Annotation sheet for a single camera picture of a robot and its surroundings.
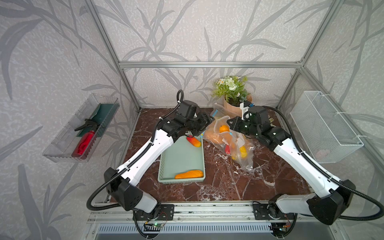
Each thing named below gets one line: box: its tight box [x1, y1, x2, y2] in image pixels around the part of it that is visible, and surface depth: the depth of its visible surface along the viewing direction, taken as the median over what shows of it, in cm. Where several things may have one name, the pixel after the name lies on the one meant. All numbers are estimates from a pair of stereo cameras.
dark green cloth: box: [76, 103, 120, 138], surface depth 71 cm
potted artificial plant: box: [211, 76, 253, 117], surface depth 98 cm
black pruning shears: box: [74, 118, 100, 131], surface depth 67 cm
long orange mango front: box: [174, 170, 204, 179], surface depth 82 cm
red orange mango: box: [186, 135, 202, 148], surface depth 98 cm
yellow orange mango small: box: [239, 145, 247, 158], surface depth 86 cm
